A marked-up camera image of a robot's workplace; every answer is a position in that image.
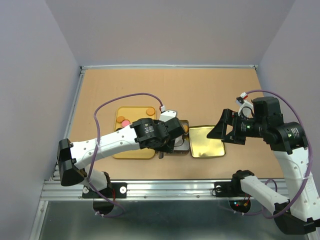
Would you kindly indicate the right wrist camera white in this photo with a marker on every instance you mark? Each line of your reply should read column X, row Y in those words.
column 246, row 108

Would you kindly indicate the white paper cup bottom right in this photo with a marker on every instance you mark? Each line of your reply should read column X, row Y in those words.
column 179, row 141

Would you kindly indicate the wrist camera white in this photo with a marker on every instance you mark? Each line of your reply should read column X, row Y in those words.
column 168, row 115
column 246, row 108

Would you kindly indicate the round tan cookie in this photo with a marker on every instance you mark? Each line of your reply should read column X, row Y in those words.
column 185, row 128
column 150, row 111

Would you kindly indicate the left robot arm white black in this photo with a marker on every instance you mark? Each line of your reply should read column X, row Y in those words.
column 76, row 159

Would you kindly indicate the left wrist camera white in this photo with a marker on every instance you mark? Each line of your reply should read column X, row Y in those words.
column 168, row 115

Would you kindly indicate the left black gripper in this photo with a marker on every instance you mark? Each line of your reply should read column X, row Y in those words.
column 168, row 148

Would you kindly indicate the aluminium rail frame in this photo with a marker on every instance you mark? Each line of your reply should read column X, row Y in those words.
column 169, row 198

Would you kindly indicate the square cookie tin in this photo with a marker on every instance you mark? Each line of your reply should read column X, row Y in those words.
column 180, row 149

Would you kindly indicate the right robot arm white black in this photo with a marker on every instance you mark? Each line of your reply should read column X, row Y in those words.
column 295, row 214

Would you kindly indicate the metal tongs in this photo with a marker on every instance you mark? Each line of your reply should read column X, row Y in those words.
column 161, row 155

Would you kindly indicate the gold rectangular tray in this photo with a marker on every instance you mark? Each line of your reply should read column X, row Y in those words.
column 134, row 113

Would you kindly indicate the pink round cookie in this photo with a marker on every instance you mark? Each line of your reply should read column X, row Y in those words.
column 125, row 123

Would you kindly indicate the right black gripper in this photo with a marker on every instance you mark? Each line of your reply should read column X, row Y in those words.
column 228, row 117

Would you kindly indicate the tan cookie top left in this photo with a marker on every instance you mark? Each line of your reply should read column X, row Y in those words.
column 120, row 119

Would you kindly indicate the gold tin lid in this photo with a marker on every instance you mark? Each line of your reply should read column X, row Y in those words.
column 203, row 147

